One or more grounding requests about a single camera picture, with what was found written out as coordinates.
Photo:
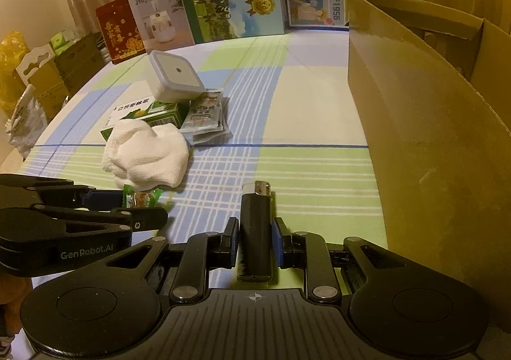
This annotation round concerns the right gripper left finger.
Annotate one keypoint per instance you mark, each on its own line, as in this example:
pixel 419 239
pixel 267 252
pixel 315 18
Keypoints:
pixel 114 304

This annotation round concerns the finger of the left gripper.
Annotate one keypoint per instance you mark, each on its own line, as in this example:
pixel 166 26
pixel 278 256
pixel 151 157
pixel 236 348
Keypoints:
pixel 23 191
pixel 138 219

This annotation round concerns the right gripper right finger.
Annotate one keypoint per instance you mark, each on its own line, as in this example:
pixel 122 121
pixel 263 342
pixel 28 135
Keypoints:
pixel 395 305

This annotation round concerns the green candy wrapper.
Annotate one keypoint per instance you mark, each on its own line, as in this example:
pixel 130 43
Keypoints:
pixel 140 199

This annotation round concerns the white towel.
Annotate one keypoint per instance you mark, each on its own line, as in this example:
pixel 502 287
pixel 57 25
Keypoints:
pixel 146 157

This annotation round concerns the black lighter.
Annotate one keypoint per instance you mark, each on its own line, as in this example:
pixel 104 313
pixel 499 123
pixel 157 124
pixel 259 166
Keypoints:
pixel 255 241

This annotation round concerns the clear snack packet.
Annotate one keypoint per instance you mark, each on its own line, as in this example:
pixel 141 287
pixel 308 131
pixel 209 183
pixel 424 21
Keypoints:
pixel 206 120

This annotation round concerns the white square night light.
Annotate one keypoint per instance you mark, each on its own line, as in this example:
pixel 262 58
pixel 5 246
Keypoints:
pixel 172 78

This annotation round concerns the person left hand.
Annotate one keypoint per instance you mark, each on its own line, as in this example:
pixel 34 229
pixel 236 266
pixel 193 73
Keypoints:
pixel 13 292

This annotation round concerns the white plastic bag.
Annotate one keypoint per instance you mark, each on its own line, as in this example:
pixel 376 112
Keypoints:
pixel 27 123

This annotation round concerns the green medicine box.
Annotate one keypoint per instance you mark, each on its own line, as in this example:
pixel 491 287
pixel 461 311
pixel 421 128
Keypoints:
pixel 153 112

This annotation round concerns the brown cardboard carton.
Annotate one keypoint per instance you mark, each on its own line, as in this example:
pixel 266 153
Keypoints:
pixel 64 75

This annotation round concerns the white cutout cardboard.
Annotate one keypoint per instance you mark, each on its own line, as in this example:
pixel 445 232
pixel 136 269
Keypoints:
pixel 33 61

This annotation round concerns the green white small box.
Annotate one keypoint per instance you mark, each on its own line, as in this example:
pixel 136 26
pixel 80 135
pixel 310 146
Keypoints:
pixel 64 39

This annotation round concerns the yellow plastic bag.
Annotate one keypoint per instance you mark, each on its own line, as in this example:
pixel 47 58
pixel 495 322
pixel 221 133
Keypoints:
pixel 13 50

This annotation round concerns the red gift box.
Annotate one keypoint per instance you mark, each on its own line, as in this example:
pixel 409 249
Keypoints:
pixel 119 31

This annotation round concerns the plaid bed sheet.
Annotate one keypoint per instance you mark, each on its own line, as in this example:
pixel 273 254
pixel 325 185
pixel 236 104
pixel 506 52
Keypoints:
pixel 292 122

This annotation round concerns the white humidifier box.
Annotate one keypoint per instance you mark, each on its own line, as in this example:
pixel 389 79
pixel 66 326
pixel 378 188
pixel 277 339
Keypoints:
pixel 162 24

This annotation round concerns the brown cardboard box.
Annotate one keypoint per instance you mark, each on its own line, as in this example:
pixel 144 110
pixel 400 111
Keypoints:
pixel 432 88

